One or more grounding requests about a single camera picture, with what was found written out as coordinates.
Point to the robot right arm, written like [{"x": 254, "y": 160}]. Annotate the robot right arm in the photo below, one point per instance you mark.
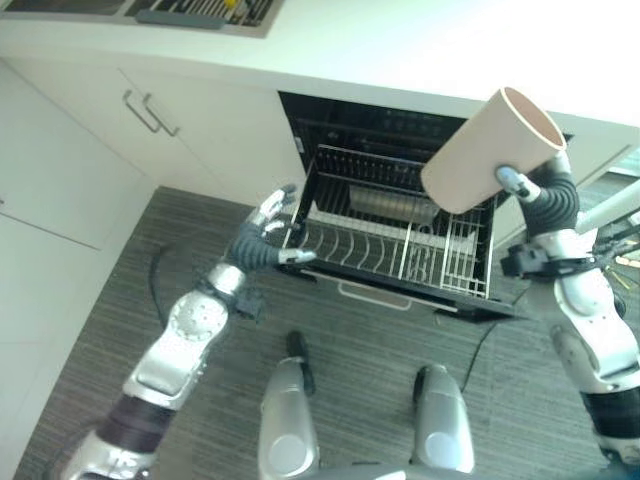
[{"x": 585, "y": 305}]

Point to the black built-in dishwasher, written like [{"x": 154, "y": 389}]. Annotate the black built-in dishwasher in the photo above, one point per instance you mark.
[{"x": 350, "y": 125}]

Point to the grey drain tray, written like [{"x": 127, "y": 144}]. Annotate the grey drain tray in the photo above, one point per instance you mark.
[{"x": 180, "y": 19}]

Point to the beige cylindrical cup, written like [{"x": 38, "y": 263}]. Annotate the beige cylindrical cup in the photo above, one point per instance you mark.
[{"x": 487, "y": 150}]

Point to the white cabinet door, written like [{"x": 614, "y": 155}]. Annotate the white cabinet door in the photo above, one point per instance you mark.
[
  {"x": 75, "y": 165},
  {"x": 220, "y": 130}
]

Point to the shiny metal pan in rack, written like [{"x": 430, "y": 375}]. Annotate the shiny metal pan in rack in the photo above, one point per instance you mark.
[{"x": 385, "y": 202}]

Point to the robot leg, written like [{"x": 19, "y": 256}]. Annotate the robot leg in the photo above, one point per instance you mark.
[
  {"x": 445, "y": 420},
  {"x": 290, "y": 420}
]

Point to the robot right leg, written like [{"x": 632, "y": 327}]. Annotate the robot right leg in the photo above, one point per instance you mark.
[{"x": 445, "y": 420}]

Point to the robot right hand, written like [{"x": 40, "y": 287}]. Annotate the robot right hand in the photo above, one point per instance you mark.
[{"x": 552, "y": 202}]

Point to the white pole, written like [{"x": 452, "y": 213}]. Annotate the white pole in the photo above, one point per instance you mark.
[{"x": 607, "y": 205}]

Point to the robot dark left foot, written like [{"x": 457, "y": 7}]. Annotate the robot dark left foot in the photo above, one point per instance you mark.
[{"x": 301, "y": 357}]

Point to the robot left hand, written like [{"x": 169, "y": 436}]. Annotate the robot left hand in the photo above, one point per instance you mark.
[{"x": 252, "y": 247}]

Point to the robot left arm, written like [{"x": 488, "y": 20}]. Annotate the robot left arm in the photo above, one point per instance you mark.
[{"x": 192, "y": 320}]

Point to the robot left leg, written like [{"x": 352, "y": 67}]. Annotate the robot left leg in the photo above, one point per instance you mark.
[{"x": 290, "y": 420}]

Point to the steel kitchen sink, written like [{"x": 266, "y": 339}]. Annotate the steel kitchen sink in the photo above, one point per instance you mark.
[{"x": 150, "y": 7}]

